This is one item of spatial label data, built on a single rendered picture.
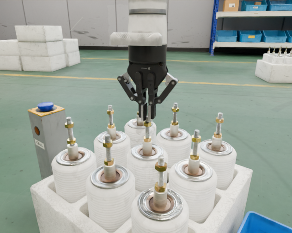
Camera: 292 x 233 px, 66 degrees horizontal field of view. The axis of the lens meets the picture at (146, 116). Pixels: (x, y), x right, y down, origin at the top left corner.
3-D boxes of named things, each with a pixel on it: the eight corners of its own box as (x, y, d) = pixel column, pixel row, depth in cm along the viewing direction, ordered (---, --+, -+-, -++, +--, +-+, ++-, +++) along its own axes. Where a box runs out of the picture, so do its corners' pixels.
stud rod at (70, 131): (74, 147, 51) (69, 116, 48) (75, 149, 50) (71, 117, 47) (69, 148, 50) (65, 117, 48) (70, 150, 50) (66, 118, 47)
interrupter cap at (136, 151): (167, 149, 55) (167, 146, 54) (156, 165, 48) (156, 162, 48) (139, 143, 58) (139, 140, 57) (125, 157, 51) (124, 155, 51)
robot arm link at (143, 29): (108, 45, 39) (106, 6, 37) (132, 42, 49) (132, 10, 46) (159, 47, 36) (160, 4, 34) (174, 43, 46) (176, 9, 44)
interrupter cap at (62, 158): (48, 164, 48) (48, 162, 48) (68, 147, 55) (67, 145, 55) (80, 169, 47) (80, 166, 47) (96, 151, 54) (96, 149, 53)
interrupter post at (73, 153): (66, 159, 50) (63, 146, 49) (71, 154, 52) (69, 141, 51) (76, 161, 50) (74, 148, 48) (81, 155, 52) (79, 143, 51)
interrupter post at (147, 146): (154, 151, 53) (154, 139, 52) (149, 156, 51) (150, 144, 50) (144, 150, 54) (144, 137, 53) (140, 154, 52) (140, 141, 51)
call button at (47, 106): (43, 114, 59) (42, 107, 58) (35, 111, 61) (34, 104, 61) (57, 110, 62) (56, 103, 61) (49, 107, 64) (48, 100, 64)
